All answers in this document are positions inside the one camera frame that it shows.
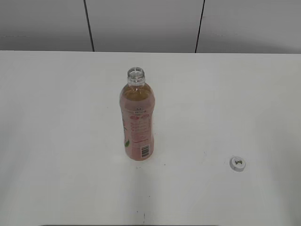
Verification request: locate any white plastic bottle cap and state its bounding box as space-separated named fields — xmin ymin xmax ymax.
xmin=229 ymin=156 xmax=246 ymax=172

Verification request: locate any pink-label oolong tea bottle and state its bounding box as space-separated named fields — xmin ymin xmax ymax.
xmin=119 ymin=67 xmax=155 ymax=161

